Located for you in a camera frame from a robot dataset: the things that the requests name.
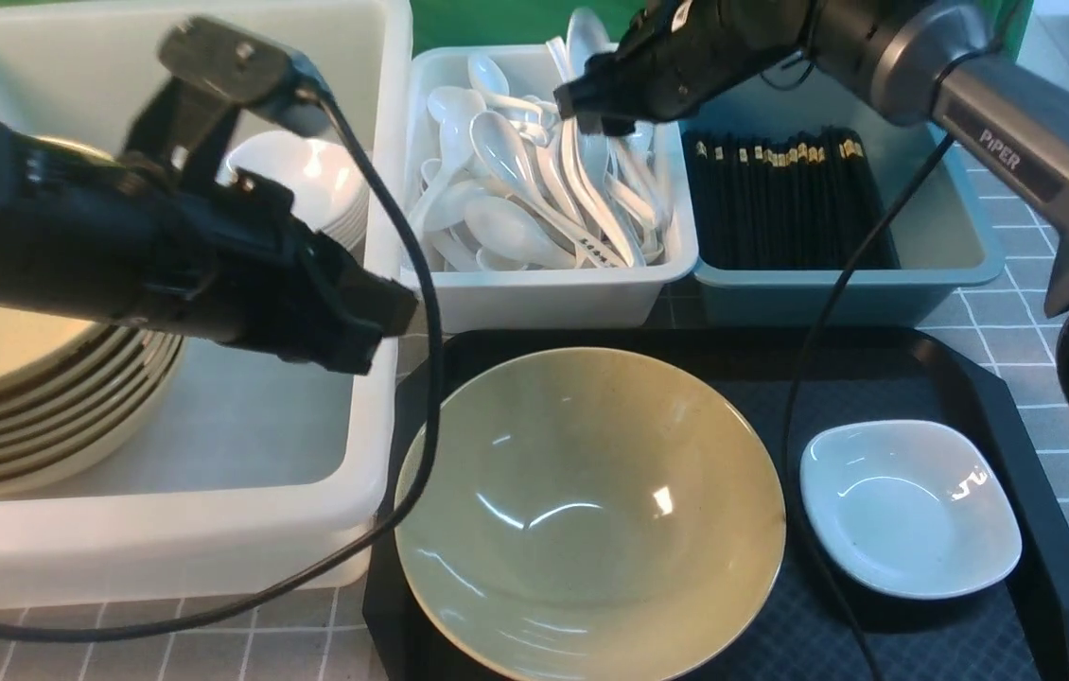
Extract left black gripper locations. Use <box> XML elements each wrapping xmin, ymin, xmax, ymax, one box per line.
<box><xmin>123</xmin><ymin>76</ymin><xmax>420</xmax><ymax>375</ymax></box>

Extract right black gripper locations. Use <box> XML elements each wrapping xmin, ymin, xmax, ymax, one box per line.
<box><xmin>552</xmin><ymin>1</ymin><xmax>816</xmax><ymax>135</ymax></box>

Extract white ceramic soup spoon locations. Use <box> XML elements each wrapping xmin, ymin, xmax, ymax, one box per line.
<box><xmin>566</xmin><ymin>6</ymin><xmax>611</xmax><ymax>191</ymax></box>

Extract beige noodle bowl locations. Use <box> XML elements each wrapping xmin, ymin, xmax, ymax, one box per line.
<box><xmin>396</xmin><ymin>346</ymin><xmax>786</xmax><ymax>680</ymax></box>

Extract white square sauce dish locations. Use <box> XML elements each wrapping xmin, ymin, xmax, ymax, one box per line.
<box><xmin>797</xmin><ymin>419</ymin><xmax>1023</xmax><ymax>601</ymax></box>

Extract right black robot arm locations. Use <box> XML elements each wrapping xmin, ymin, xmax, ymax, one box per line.
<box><xmin>553</xmin><ymin>1</ymin><xmax>1069</xmax><ymax>406</ymax></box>

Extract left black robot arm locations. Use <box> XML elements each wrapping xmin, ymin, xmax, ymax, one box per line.
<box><xmin>0</xmin><ymin>121</ymin><xmax>418</xmax><ymax>375</ymax></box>

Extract pile of white spoons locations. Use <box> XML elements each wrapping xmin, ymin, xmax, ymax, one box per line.
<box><xmin>409</xmin><ymin>44</ymin><xmax>676</xmax><ymax>270</ymax></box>

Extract stack of white dishes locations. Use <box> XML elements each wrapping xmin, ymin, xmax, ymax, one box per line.
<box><xmin>218</xmin><ymin>130</ymin><xmax>370</xmax><ymax>250</ymax></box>

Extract white spoon bin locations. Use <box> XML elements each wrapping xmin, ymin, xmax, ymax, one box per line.
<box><xmin>400</xmin><ymin>46</ymin><xmax>699</xmax><ymax>335</ymax></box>

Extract blue-grey chopstick bin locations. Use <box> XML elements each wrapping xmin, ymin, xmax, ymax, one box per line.
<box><xmin>680</xmin><ymin>73</ymin><xmax>1005</xmax><ymax>327</ymax></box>

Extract large white plastic bin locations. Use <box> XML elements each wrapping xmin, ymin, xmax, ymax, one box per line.
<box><xmin>0</xmin><ymin>1</ymin><xmax>412</xmax><ymax>609</ymax></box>

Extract pile of black chopsticks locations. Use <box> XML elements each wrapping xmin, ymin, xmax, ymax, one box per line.
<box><xmin>682</xmin><ymin>126</ymin><xmax>885</xmax><ymax>270</ymax></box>

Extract stack of beige bowls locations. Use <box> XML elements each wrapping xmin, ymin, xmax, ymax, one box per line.
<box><xmin>0</xmin><ymin>137</ymin><xmax>185</xmax><ymax>502</ymax></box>

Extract black serving tray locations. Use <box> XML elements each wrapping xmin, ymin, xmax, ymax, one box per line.
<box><xmin>362</xmin><ymin>328</ymin><xmax>1069</xmax><ymax>680</ymax></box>

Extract left camera black cable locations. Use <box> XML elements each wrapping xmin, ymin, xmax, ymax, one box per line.
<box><xmin>0</xmin><ymin>86</ymin><xmax>446</xmax><ymax>644</ymax></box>

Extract camera black cable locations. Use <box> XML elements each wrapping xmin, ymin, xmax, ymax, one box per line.
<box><xmin>780</xmin><ymin>131</ymin><xmax>961</xmax><ymax>681</ymax></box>
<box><xmin>0</xmin><ymin>86</ymin><xmax>446</xmax><ymax>644</ymax></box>

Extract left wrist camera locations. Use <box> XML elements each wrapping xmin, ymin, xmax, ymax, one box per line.
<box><xmin>157</xmin><ymin>14</ymin><xmax>332</xmax><ymax>138</ymax></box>

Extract right camera black cable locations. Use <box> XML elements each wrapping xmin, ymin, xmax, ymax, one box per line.
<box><xmin>780</xmin><ymin>131</ymin><xmax>961</xmax><ymax>681</ymax></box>

